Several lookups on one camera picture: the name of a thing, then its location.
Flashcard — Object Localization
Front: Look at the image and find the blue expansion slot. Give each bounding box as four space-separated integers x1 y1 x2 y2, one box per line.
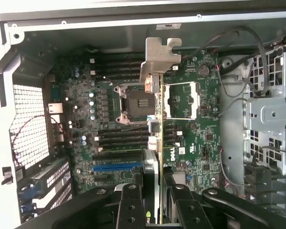
92 163 143 173

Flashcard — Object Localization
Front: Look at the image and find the dark RAM stick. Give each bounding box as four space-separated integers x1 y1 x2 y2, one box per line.
99 146 145 153

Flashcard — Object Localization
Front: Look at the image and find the green motherboard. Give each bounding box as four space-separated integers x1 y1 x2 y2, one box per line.
44 51 224 198

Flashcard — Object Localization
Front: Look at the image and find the blue card retention clip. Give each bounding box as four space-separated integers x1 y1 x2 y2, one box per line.
20 202 34 214
18 186 40 200

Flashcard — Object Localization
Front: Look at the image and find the CPU socket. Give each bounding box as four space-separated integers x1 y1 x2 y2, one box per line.
113 82 158 126

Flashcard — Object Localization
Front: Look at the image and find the metal socket cover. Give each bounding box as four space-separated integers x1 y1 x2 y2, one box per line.
163 81 202 120

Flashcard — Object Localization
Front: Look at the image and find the metal disk bay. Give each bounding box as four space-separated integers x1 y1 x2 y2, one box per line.
243 45 286 177

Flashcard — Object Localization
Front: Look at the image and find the coin cell battery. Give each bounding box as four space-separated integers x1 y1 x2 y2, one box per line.
197 65 211 77

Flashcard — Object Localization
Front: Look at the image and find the open black PC case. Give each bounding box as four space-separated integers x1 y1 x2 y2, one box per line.
0 0 286 229

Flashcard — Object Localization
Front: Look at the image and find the grey case wire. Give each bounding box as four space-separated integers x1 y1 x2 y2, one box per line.
183 25 272 96

